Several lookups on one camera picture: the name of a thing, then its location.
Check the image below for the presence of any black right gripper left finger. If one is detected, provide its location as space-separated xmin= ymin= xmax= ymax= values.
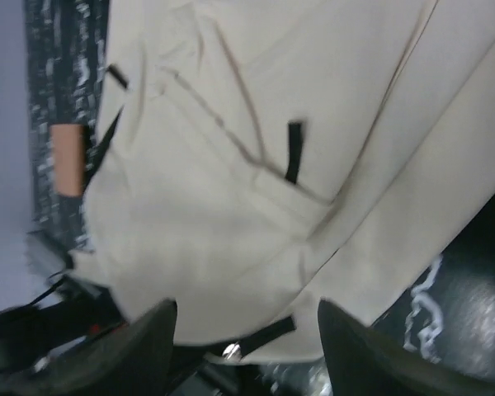
xmin=0 ymin=300 xmax=177 ymax=395

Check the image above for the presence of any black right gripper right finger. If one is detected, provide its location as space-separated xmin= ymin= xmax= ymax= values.
xmin=318 ymin=299 xmax=495 ymax=396

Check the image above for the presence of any cream canvas backpack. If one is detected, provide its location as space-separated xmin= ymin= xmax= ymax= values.
xmin=72 ymin=1 xmax=495 ymax=363

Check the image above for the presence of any salmon leather wallet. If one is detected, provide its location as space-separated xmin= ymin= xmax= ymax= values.
xmin=49 ymin=124 xmax=86 ymax=197

